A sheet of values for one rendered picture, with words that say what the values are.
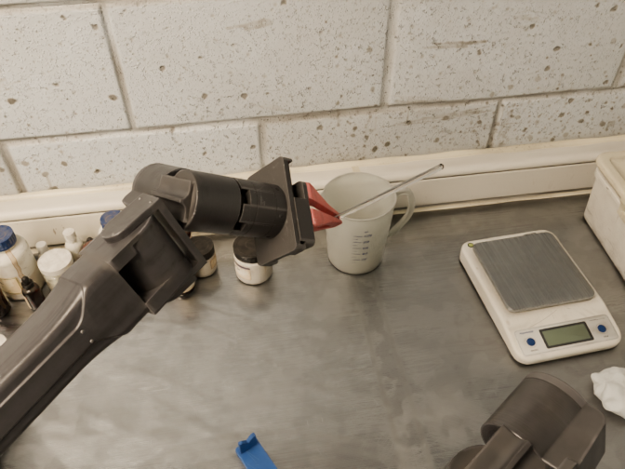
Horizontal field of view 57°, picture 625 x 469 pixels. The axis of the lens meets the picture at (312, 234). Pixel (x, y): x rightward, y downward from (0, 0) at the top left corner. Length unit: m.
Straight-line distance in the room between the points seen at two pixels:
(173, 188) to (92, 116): 0.52
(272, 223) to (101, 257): 0.17
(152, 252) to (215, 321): 0.51
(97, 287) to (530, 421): 0.34
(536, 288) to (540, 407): 0.62
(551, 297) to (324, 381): 0.41
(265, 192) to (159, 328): 0.50
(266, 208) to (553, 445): 0.32
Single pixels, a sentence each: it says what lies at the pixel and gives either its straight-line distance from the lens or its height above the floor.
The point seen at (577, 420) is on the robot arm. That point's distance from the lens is 0.46.
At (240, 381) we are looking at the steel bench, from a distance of 0.94.
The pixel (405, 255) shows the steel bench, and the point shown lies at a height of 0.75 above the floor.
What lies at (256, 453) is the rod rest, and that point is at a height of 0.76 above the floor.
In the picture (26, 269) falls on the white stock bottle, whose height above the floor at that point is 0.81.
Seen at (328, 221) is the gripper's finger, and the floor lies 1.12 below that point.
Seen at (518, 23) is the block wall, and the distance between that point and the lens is 1.09.
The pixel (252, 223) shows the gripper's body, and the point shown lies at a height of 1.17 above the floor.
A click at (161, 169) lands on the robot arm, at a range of 0.60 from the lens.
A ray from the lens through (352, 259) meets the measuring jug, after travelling 1.03.
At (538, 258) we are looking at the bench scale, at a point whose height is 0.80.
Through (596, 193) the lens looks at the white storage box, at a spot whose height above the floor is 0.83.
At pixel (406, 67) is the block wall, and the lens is 1.05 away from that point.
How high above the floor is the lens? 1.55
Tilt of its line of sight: 44 degrees down
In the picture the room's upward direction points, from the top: straight up
